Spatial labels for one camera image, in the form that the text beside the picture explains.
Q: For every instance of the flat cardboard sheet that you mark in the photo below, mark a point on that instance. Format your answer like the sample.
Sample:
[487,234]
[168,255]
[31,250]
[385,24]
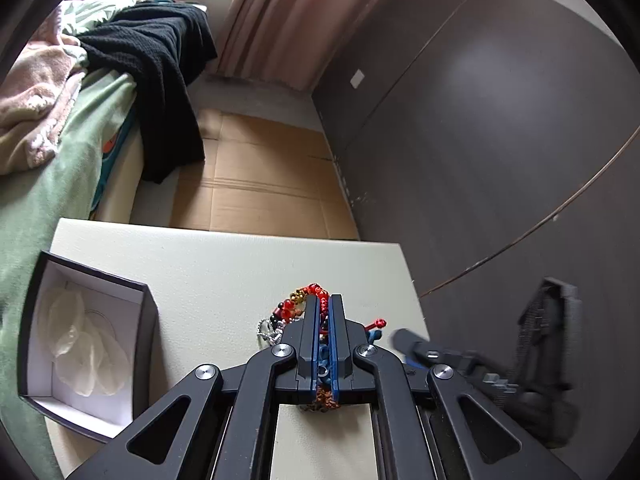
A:
[265,180]

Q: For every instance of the floral duvet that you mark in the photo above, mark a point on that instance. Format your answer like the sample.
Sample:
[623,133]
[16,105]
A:
[95,10]

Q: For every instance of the white wall outlet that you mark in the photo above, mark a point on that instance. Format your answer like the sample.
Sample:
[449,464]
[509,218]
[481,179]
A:
[358,78]

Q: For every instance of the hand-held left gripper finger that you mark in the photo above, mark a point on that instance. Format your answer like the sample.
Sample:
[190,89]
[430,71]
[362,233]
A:
[324,325]
[336,325]

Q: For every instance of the clear plastic bag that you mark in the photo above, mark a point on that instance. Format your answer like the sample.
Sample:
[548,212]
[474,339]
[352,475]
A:
[82,340]

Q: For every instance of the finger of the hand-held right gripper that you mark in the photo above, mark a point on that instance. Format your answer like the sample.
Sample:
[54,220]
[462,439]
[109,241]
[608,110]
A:
[425,347]

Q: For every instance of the teal orange mattress cover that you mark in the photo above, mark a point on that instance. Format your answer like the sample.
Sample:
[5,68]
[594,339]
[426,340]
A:
[112,155]

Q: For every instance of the pink fleece blanket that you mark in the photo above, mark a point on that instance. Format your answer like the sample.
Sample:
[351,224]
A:
[35,110]

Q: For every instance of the beige bed base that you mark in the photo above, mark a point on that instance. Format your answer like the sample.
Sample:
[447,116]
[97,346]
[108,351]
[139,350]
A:
[155,200]

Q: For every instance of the black knit sweater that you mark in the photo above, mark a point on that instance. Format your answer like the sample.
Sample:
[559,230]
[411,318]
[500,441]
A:
[155,85]

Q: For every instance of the green bed sheet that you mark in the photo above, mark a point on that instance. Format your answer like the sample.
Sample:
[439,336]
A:
[45,210]

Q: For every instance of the black jewelry box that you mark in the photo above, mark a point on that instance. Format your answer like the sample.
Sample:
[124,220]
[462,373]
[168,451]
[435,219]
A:
[87,340]

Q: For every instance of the pink curtain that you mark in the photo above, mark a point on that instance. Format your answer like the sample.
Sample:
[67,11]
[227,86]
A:
[295,25]

